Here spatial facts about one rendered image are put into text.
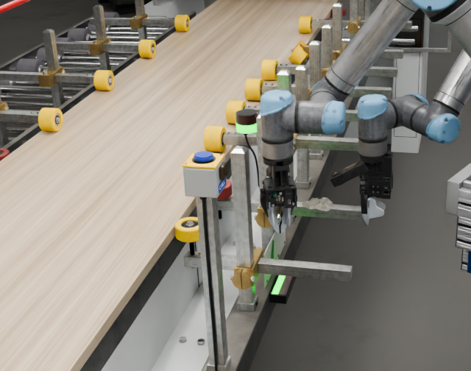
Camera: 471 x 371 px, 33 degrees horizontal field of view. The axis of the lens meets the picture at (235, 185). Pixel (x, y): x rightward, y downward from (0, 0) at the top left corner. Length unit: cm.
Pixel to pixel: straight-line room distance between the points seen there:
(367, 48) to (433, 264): 194
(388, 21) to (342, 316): 169
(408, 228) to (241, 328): 207
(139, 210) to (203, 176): 59
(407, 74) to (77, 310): 323
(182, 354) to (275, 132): 63
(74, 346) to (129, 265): 32
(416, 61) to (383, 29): 279
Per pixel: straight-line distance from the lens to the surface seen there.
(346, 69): 189
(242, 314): 205
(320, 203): 220
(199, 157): 160
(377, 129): 207
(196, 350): 208
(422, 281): 354
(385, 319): 329
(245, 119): 209
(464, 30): 173
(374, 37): 187
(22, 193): 237
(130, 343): 188
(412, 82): 468
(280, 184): 186
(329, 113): 180
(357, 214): 220
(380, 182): 213
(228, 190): 225
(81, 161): 253
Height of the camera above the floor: 184
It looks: 25 degrees down
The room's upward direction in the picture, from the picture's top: 3 degrees counter-clockwise
